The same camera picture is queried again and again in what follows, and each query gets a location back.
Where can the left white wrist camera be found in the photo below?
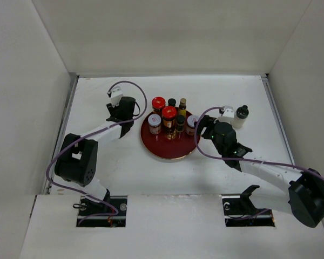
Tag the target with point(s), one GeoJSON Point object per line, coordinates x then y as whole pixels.
{"type": "Point", "coordinates": [115, 94]}

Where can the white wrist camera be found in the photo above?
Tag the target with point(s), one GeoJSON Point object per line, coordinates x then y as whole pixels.
{"type": "Point", "coordinates": [115, 94]}
{"type": "Point", "coordinates": [226, 114]}

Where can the white lid jar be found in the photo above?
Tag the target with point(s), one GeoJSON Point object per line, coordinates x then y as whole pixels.
{"type": "Point", "coordinates": [190, 124]}
{"type": "Point", "coordinates": [154, 123]}

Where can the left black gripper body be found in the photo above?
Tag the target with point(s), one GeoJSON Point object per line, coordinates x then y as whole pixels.
{"type": "Point", "coordinates": [113, 110]}

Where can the red cap sauce bottle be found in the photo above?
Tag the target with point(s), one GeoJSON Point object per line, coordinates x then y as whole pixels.
{"type": "Point", "coordinates": [158, 103]}
{"type": "Point", "coordinates": [169, 114]}

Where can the red round tray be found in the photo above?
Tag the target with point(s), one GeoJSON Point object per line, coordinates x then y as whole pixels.
{"type": "Point", "coordinates": [166, 145]}

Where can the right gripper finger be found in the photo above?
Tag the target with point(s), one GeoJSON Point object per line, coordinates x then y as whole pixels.
{"type": "Point", "coordinates": [207, 120]}
{"type": "Point", "coordinates": [203, 130]}

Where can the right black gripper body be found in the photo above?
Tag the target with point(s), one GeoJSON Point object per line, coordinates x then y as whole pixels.
{"type": "Point", "coordinates": [221, 150]}

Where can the black cap spice bottle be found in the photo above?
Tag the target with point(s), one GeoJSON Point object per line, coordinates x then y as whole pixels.
{"type": "Point", "coordinates": [172, 102]}

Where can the yellow label oil bottle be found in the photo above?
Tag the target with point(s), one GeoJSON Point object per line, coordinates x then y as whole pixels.
{"type": "Point", "coordinates": [182, 109]}

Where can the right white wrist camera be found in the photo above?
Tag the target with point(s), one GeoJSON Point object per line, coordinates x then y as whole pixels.
{"type": "Point", "coordinates": [226, 114]}

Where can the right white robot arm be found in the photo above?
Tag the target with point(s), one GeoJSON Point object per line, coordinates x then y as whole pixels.
{"type": "Point", "coordinates": [303, 188]}

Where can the black cap white bottle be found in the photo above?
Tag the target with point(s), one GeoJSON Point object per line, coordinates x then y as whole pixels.
{"type": "Point", "coordinates": [240, 116]}

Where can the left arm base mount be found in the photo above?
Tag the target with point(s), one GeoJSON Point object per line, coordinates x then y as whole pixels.
{"type": "Point", "coordinates": [98, 215]}

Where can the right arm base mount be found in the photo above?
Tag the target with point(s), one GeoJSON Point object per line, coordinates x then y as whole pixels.
{"type": "Point", "coordinates": [239, 211]}

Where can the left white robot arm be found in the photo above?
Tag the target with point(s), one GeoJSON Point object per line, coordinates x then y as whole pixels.
{"type": "Point", "coordinates": [78, 164]}

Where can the small dark spice bottle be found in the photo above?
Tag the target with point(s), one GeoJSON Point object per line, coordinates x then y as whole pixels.
{"type": "Point", "coordinates": [180, 121]}

